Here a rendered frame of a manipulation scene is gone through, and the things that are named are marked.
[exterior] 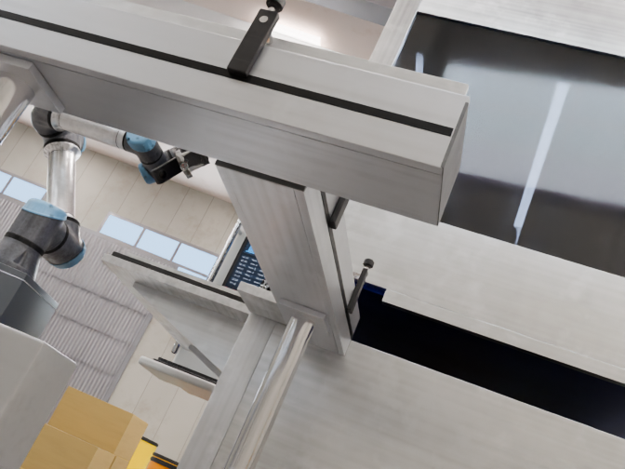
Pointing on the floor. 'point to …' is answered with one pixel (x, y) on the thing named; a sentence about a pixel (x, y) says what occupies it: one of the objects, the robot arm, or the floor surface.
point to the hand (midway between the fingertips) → (182, 166)
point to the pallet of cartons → (124, 422)
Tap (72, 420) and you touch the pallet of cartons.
